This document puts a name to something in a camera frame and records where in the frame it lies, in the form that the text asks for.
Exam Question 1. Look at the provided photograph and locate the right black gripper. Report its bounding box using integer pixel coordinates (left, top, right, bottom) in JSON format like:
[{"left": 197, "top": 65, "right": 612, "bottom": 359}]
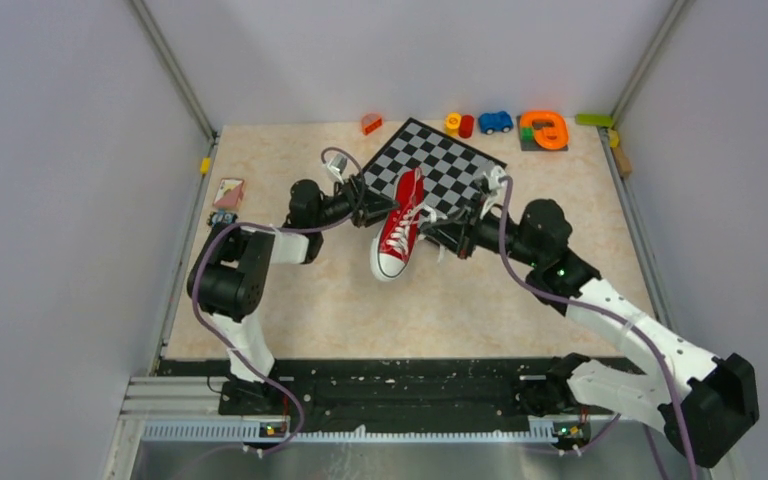
[{"left": 421, "top": 193, "right": 541, "bottom": 268}]

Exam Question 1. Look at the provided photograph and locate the green flat block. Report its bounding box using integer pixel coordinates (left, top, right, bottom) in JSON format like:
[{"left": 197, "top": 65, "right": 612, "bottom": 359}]
[{"left": 574, "top": 113, "right": 615, "bottom": 128}]

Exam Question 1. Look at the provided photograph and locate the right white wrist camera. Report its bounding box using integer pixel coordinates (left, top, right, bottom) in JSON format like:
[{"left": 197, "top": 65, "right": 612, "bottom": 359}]
[{"left": 479, "top": 166, "right": 509, "bottom": 198}]

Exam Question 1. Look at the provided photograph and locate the yellow toy cylinder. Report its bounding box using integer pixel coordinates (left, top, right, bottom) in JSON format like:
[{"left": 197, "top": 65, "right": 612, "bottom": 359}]
[{"left": 444, "top": 112, "right": 462, "bottom": 137}]

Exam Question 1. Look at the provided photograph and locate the small blue toy robot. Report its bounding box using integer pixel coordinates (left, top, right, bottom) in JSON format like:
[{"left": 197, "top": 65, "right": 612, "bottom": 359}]
[{"left": 207, "top": 210, "right": 238, "bottom": 228}]

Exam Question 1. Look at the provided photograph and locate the pink tangram card box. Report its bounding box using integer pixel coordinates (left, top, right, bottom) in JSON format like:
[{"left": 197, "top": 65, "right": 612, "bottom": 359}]
[{"left": 212, "top": 178, "right": 246, "bottom": 211}]

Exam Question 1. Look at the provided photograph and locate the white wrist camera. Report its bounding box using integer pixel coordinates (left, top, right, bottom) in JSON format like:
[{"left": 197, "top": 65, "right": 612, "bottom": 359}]
[
  {"left": 323, "top": 153, "right": 349, "bottom": 184},
  {"left": 479, "top": 166, "right": 509, "bottom": 198}
]

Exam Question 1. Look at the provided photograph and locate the orange half-round toy block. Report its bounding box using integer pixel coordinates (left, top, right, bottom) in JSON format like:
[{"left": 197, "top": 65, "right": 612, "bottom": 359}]
[{"left": 360, "top": 113, "right": 383, "bottom": 136}]

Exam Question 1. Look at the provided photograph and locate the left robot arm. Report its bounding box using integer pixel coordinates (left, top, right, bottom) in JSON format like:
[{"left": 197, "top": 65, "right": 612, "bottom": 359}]
[{"left": 186, "top": 174, "right": 398, "bottom": 414}]

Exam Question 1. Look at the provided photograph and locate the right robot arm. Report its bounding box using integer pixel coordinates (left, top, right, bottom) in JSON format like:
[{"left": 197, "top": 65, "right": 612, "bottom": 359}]
[{"left": 420, "top": 199, "right": 759, "bottom": 469}]

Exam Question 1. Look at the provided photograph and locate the purple cable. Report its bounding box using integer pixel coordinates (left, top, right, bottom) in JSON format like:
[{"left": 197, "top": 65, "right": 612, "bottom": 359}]
[
  {"left": 497, "top": 175, "right": 701, "bottom": 480},
  {"left": 189, "top": 146, "right": 365, "bottom": 458}
]

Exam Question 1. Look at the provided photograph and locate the red toy cylinder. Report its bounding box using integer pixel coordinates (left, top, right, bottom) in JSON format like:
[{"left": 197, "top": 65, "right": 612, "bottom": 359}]
[{"left": 458, "top": 115, "right": 475, "bottom": 139}]

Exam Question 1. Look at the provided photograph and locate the black grey checkerboard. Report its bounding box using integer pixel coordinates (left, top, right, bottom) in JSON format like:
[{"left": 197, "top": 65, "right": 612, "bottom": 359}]
[{"left": 363, "top": 118, "right": 507, "bottom": 215}]

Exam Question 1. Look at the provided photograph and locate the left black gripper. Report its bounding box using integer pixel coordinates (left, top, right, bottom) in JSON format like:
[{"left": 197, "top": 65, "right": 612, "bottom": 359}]
[{"left": 312, "top": 173, "right": 400, "bottom": 230}]

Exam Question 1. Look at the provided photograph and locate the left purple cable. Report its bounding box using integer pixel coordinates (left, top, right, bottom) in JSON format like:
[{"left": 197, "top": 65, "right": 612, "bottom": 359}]
[{"left": 189, "top": 146, "right": 365, "bottom": 458}]

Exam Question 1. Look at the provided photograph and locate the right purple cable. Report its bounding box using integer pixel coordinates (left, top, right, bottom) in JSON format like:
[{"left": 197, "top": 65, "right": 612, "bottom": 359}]
[{"left": 497, "top": 175, "right": 701, "bottom": 480}]

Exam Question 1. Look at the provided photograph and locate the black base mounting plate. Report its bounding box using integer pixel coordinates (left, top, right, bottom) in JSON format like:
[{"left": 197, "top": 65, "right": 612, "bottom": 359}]
[{"left": 157, "top": 357, "right": 606, "bottom": 438}]

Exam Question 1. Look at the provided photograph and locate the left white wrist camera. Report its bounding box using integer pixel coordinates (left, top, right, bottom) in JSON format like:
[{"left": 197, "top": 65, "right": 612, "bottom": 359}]
[{"left": 323, "top": 153, "right": 349, "bottom": 184}]

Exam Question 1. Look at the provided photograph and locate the orange curved track toy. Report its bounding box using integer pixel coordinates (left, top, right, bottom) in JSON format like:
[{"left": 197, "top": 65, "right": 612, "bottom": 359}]
[{"left": 517, "top": 110, "right": 570, "bottom": 152}]

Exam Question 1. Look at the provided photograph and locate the wooden block on rail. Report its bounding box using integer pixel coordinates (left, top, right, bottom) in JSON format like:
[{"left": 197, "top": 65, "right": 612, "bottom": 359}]
[{"left": 611, "top": 146, "right": 633, "bottom": 179}]

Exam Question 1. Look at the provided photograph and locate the yellow clip on rail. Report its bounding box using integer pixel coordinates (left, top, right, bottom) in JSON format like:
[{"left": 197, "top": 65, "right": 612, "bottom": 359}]
[{"left": 199, "top": 157, "right": 211, "bottom": 176}]

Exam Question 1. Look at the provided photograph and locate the red canvas sneaker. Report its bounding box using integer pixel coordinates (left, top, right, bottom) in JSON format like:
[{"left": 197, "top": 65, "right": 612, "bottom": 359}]
[{"left": 370, "top": 167, "right": 439, "bottom": 282}]

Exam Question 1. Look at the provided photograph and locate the blue toy car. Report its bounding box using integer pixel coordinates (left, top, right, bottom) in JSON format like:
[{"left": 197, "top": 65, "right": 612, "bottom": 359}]
[{"left": 478, "top": 111, "right": 514, "bottom": 135}]

